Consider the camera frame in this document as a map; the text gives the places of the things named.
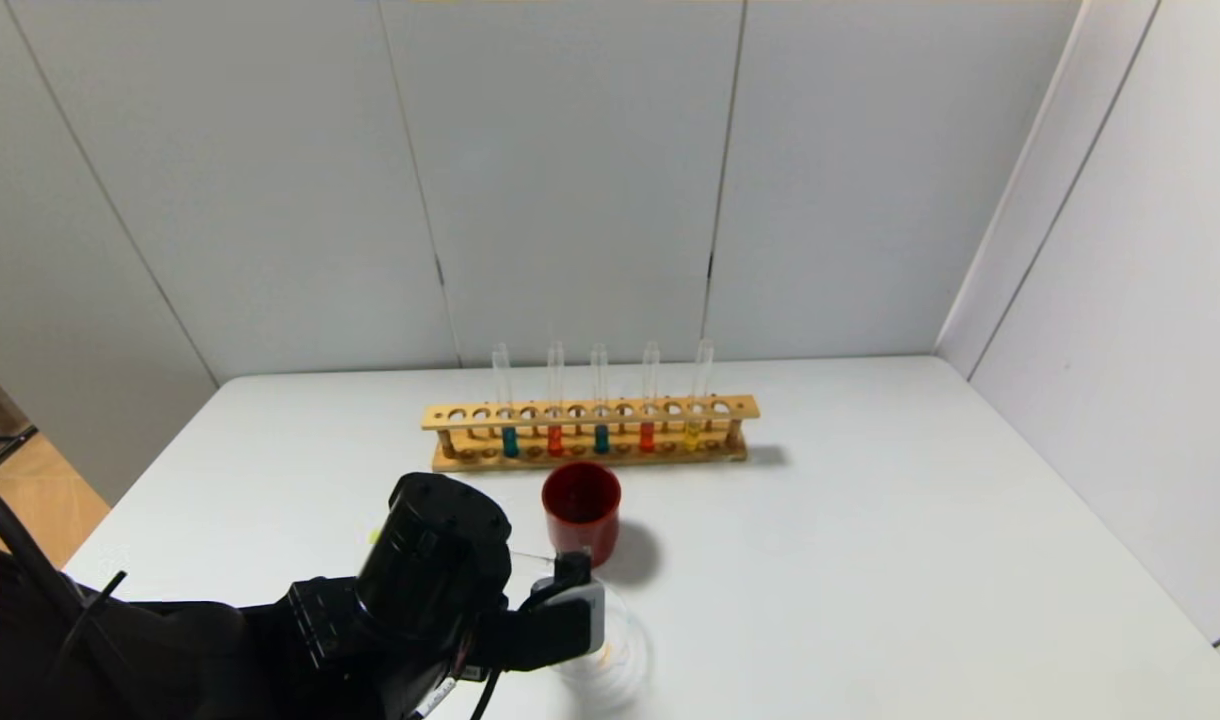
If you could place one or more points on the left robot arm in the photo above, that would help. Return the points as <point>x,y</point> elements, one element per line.
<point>420,560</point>

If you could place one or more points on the test tube with blue pigment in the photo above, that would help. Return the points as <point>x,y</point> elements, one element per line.
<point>510,442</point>
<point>601,440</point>

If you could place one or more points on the wooden test tube rack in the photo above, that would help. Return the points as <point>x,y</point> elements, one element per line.
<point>590,460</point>

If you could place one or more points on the test tube with red pigment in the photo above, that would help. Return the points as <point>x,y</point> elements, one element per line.
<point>647,438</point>
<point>555,441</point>

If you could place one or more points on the test tube with yellow pigment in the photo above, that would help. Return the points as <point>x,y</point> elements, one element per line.
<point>692,436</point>
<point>535,558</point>

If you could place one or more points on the clear glass dish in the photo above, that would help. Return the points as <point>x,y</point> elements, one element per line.
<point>625,650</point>

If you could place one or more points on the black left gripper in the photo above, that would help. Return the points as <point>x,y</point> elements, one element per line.
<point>592,612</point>

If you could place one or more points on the red plastic cup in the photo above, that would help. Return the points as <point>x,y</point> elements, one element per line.
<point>582,510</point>

